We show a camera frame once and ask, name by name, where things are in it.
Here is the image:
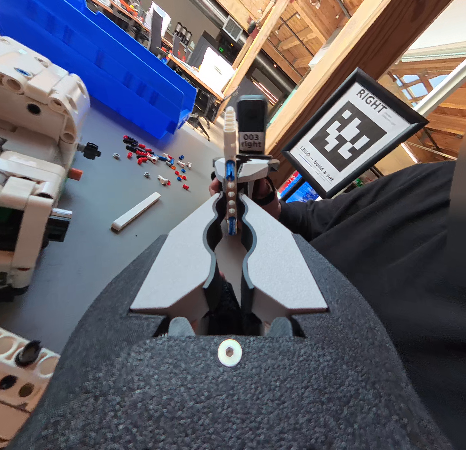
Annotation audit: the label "person's right hand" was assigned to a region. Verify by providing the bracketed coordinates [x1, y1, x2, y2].
[208, 177, 283, 221]

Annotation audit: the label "person's right forearm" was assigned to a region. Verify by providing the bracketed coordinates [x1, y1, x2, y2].
[278, 160, 456, 241]

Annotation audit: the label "background workbench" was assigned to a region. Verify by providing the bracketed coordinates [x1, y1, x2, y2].
[69, 0, 228, 130]

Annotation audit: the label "flat white lego beam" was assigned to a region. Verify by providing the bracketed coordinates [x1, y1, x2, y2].
[111, 192, 162, 232]

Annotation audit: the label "white lego recycling container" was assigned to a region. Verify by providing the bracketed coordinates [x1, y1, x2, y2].
[0, 328, 61, 442]

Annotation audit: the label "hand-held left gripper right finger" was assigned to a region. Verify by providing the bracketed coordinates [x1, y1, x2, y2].
[240, 194, 330, 336]

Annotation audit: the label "blue plastic bin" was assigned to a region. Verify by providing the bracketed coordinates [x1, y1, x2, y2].
[0, 0, 197, 140]

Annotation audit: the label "person's black clothing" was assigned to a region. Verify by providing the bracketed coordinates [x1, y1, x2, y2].
[309, 160, 466, 450]

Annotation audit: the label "white green lego truck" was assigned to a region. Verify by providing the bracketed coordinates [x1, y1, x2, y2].
[0, 35, 102, 301]

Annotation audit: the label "black framed marker sign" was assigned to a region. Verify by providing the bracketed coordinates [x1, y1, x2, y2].
[281, 67, 429, 199]

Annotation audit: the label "scattered small lego pins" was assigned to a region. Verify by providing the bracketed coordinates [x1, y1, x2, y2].
[113, 135, 193, 192]

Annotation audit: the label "long white lego beam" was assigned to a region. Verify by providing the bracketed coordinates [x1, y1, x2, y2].
[223, 106, 241, 236]

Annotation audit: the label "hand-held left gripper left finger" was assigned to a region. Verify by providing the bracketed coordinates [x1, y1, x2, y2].
[129, 194, 223, 336]

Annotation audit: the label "white wall vent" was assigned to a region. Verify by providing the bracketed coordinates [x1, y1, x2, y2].
[222, 16, 244, 42]

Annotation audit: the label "wooden post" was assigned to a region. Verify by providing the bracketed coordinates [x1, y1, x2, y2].
[266, 0, 466, 167]

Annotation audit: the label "blue red storage box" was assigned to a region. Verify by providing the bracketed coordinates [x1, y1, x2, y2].
[278, 171, 322, 204]

